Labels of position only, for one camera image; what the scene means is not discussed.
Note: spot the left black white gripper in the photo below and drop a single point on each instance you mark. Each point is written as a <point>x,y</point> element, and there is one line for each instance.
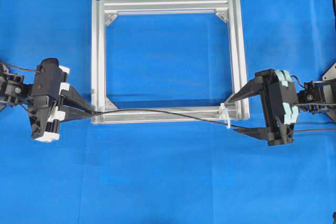
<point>44,96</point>

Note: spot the right black teal gripper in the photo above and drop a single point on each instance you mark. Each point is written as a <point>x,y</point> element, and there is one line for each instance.
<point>278,97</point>

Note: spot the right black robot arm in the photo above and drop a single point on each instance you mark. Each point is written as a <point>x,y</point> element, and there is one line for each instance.
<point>310,99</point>

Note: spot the translucent white zip tie loop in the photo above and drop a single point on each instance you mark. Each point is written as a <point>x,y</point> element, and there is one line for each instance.
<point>223,113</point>

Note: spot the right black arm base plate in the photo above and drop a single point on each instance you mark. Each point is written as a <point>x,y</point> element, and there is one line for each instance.
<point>329,91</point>

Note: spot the silver aluminium extrusion frame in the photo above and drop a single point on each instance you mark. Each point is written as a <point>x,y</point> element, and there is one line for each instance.
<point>166,60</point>

